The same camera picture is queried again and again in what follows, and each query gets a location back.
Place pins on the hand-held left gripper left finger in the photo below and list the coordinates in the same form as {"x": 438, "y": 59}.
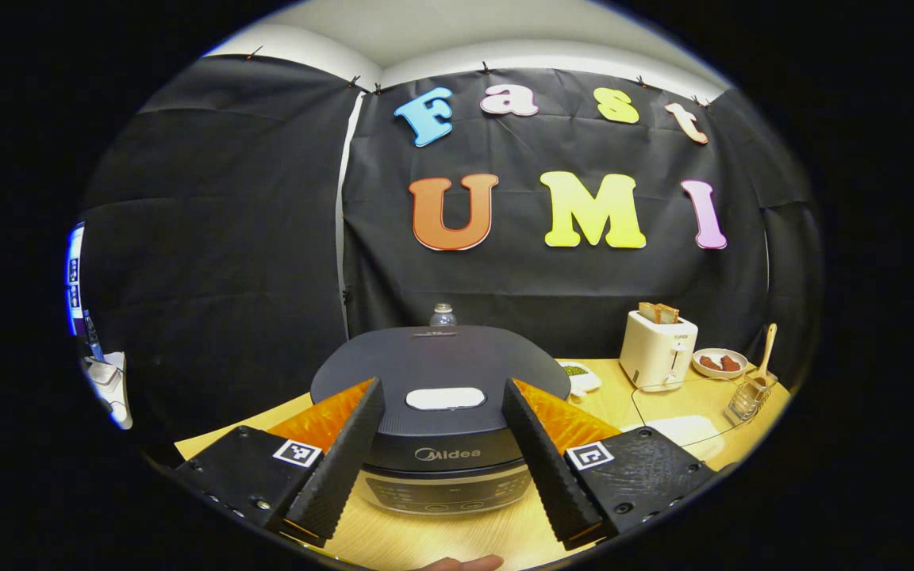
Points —
{"x": 338, "y": 468}

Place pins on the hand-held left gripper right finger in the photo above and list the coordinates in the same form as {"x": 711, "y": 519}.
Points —
{"x": 544, "y": 468}

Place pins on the dark grey rice cooker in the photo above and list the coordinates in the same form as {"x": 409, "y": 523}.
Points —
{"x": 441, "y": 365}

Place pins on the cream rice container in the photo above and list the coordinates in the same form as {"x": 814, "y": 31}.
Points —
{"x": 683, "y": 432}

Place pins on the white divided bean dish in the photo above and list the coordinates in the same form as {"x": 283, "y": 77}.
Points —
{"x": 580, "y": 377}

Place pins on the white toaster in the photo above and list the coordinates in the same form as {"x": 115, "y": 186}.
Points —
{"x": 655, "y": 353}

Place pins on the clear plastic bottle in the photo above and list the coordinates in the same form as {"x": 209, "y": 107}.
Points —
{"x": 443, "y": 316}

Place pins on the toast bread slice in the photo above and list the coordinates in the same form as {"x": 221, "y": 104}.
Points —
{"x": 667, "y": 314}
{"x": 647, "y": 312}

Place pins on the brown sausage piece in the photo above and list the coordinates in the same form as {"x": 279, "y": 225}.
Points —
{"x": 709, "y": 364}
{"x": 731, "y": 363}

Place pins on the small white plate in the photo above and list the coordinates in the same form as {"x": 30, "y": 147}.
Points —
{"x": 719, "y": 373}

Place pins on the white device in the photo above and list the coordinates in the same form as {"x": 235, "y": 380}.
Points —
{"x": 105, "y": 385}

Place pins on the black backdrop cloth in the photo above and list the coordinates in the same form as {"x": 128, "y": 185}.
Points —
{"x": 227, "y": 238}

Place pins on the blue lit screen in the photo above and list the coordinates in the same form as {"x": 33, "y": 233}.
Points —
{"x": 74, "y": 277}

